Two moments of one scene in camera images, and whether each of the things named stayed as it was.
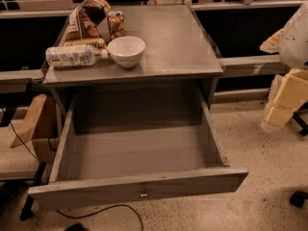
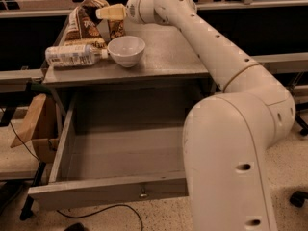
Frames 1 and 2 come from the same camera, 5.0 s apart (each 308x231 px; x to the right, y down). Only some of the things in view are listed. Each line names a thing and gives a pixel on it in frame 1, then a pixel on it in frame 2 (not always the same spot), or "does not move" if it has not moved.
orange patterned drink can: x=115 y=24 does not move
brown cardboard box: x=43 y=128 does not move
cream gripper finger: x=278 y=115 to x=112 y=12
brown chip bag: x=82 y=30 does not move
